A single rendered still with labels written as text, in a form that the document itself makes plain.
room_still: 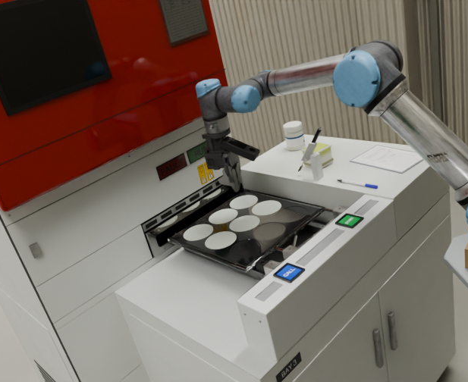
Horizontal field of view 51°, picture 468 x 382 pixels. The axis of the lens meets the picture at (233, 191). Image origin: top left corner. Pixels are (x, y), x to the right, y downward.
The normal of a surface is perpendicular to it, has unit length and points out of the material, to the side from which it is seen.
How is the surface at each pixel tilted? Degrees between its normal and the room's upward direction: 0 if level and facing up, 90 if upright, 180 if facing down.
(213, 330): 0
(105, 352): 90
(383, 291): 90
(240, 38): 90
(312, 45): 90
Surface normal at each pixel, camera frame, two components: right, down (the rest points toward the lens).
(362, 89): -0.67, 0.34
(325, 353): 0.69, 0.16
